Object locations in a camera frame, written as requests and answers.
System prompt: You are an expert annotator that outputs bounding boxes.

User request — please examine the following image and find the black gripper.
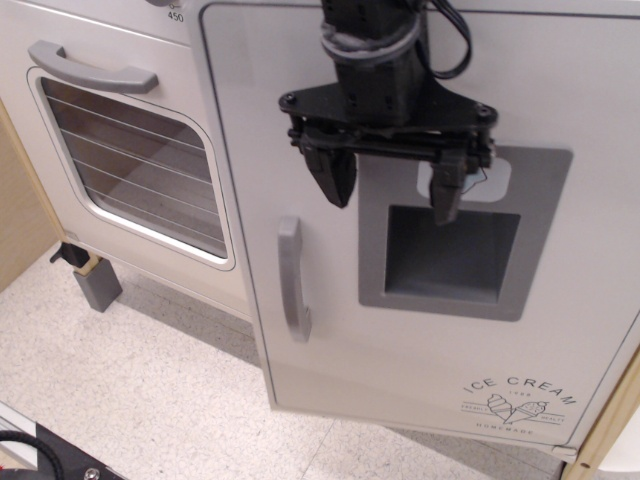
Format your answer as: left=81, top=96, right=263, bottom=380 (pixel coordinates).
left=279, top=49, right=498, bottom=225

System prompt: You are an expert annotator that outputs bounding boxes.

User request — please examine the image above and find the white toy fridge door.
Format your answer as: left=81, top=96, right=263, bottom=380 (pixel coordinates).
left=188, top=1, right=639, bottom=456

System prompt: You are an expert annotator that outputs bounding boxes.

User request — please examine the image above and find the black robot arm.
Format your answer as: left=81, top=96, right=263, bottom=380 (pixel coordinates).
left=279, top=1, right=498, bottom=225

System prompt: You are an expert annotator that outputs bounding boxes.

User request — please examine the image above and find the grey ice dispenser recess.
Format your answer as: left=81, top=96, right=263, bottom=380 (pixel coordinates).
left=358, top=146, right=573, bottom=321

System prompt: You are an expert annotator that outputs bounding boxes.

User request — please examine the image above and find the white toy oven door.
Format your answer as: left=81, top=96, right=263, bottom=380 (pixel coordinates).
left=1, top=20, right=250, bottom=319

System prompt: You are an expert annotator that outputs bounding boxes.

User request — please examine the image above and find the grey oven dial knob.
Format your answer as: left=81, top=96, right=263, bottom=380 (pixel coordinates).
left=146, top=0, right=173, bottom=7

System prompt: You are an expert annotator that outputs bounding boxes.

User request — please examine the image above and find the grey kitchen leg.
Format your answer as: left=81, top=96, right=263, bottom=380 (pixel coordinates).
left=73, top=255, right=122, bottom=313

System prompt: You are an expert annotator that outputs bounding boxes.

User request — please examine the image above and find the black clamp on leg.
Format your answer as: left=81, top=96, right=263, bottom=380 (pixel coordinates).
left=49, top=242, right=90, bottom=268

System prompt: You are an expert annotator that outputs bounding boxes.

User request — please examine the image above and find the white toy kitchen cabinet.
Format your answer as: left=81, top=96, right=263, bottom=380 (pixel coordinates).
left=1, top=1, right=190, bottom=47

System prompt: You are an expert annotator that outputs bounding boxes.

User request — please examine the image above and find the wooden panel left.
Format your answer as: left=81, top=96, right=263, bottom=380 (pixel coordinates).
left=1, top=108, right=63, bottom=289

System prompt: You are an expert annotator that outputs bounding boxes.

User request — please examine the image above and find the grey fridge door handle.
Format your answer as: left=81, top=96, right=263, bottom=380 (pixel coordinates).
left=278, top=216, right=312, bottom=343

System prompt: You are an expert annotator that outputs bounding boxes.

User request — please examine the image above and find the light wooden side post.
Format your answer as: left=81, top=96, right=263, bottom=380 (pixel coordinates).
left=562, top=299, right=640, bottom=480

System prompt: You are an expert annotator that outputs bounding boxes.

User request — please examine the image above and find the grey oven door handle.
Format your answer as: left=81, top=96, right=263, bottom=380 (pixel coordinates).
left=28, top=40, right=159, bottom=94

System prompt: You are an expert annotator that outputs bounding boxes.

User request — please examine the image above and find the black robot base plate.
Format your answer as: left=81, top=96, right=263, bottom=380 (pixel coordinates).
left=35, top=423, right=124, bottom=480

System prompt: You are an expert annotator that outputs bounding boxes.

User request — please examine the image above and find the aluminium rail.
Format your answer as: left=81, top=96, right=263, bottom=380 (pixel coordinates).
left=1, top=402, right=38, bottom=469

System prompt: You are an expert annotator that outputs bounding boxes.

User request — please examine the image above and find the black cable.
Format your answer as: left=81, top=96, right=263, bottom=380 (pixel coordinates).
left=0, top=430, right=81, bottom=480

